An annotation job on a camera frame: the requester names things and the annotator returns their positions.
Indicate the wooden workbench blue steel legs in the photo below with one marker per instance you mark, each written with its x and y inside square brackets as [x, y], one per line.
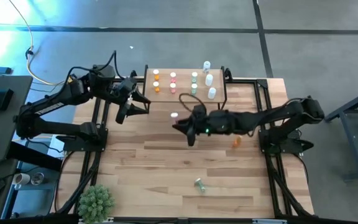
[350, 140]

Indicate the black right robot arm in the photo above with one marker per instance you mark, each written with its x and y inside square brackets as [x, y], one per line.
[291, 113]

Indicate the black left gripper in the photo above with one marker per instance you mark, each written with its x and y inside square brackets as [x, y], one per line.
[126, 88]

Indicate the pink medicine bottle white cap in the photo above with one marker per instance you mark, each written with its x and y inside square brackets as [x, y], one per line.
[172, 87]
[174, 117]
[172, 76]

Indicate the wooden shelf black metal frame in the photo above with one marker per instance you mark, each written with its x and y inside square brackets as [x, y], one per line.
[163, 99]

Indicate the metal cup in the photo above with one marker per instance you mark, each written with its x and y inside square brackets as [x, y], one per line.
[37, 178]

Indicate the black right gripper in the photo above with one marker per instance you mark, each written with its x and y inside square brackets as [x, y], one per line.
[202, 119]

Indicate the orange medicine bottle white cap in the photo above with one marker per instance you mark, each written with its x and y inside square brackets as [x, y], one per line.
[156, 87]
[236, 141]
[156, 74]

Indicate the black aluminium table frame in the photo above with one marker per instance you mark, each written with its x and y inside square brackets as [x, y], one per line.
[260, 93]

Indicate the teal medicine bottle red pill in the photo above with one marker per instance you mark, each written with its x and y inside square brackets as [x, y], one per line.
[199, 185]

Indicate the clear medicine bottle white cap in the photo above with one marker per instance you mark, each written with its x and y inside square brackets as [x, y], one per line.
[209, 80]

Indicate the green artificial plant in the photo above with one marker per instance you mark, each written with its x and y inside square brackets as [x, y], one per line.
[95, 203]

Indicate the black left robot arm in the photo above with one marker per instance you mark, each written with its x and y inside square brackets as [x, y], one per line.
[48, 107]

